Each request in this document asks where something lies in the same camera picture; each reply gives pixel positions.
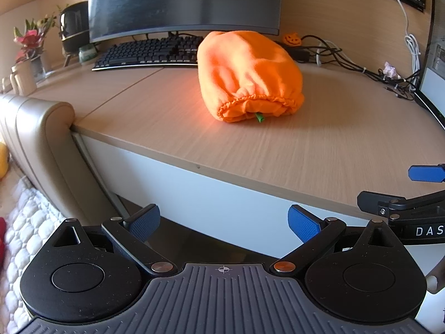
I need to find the orange garment with green trim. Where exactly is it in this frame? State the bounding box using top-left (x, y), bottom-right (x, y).
top-left (197, 31), bottom-right (306, 125)

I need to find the black computer monitor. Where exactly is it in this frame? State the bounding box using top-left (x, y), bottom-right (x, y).
top-left (87, 0), bottom-right (283, 45)

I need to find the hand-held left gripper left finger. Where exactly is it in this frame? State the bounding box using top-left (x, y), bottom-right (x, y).
top-left (50, 203), bottom-right (176, 278)

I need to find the small green jar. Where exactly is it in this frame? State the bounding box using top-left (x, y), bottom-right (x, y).
top-left (78, 45), bottom-right (98, 64)

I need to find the crumpled white tissue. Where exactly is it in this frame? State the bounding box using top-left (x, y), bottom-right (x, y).
top-left (382, 62), bottom-right (401, 79)

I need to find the round black speaker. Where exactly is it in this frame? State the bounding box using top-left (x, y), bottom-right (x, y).
top-left (57, 1), bottom-right (91, 67)

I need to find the black hub box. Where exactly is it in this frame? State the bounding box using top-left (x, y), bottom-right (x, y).
top-left (288, 46), bottom-right (311, 62)

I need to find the beige ceramic mug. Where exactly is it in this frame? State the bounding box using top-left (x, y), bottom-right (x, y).
top-left (9, 61), bottom-right (38, 95)

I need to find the tangle of black cables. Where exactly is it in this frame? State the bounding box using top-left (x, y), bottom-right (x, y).
top-left (298, 35), bottom-right (424, 102)

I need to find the white power cable with plug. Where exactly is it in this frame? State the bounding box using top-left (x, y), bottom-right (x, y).
top-left (385, 0), bottom-right (422, 78)

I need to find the bunch of flowers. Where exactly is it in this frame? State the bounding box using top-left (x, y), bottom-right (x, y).
top-left (13, 4), bottom-right (69, 64)

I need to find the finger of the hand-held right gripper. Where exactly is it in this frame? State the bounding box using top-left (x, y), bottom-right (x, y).
top-left (408, 163), bottom-right (445, 183)
top-left (357, 190), bottom-right (445, 220)

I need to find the red plush toy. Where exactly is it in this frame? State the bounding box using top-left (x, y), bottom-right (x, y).
top-left (0, 217), bottom-right (8, 264)

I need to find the beige padded headboard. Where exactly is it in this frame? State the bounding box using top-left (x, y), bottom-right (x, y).
top-left (0, 93), bottom-right (123, 220)

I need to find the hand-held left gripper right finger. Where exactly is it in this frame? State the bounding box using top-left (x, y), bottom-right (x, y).
top-left (270, 205), bottom-right (397, 279)

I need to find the yellow plush toy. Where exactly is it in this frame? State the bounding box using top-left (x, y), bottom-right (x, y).
top-left (0, 142), bottom-right (11, 180)

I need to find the white quilted blanket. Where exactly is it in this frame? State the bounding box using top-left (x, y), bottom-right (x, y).
top-left (0, 175), bottom-right (67, 334)

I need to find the black keyboard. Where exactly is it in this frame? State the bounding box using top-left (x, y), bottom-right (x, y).
top-left (92, 35), bottom-right (206, 72)

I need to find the glass vase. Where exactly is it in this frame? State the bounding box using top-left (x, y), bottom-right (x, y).
top-left (29, 53), bottom-right (53, 80)

